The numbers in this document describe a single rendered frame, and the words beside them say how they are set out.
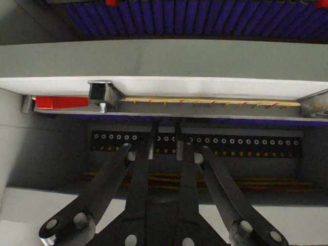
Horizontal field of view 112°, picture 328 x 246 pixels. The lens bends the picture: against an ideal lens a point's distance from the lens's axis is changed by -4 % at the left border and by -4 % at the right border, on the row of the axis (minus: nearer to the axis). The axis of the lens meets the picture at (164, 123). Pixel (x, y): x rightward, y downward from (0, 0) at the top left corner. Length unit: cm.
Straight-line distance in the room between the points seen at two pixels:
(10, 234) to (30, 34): 32
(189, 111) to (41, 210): 25
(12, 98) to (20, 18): 13
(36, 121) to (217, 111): 30
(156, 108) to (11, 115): 22
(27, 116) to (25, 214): 15
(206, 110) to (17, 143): 30
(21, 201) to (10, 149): 8
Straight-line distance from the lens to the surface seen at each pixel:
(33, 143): 31
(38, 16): 35
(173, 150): 30
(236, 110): 20
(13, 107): 28
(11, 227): 33
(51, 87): 22
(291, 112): 24
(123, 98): 18
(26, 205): 28
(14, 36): 31
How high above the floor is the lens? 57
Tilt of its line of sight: 8 degrees up
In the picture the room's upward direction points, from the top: 179 degrees counter-clockwise
